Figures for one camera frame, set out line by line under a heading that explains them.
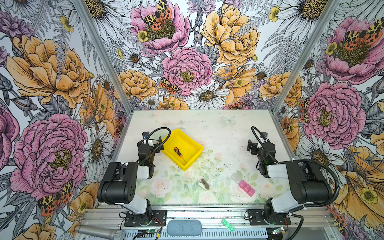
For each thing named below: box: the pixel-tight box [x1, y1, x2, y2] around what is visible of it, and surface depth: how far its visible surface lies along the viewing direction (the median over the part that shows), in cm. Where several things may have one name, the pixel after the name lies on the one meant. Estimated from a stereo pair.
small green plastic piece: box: [221, 219, 235, 232], surface depth 73 cm
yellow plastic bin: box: [162, 128, 204, 171], surface depth 99 cm
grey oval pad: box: [167, 219, 202, 237], surface depth 71 cm
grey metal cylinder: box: [74, 225, 126, 240], surface depth 70 cm
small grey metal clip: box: [201, 178, 210, 190], surface depth 85 cm
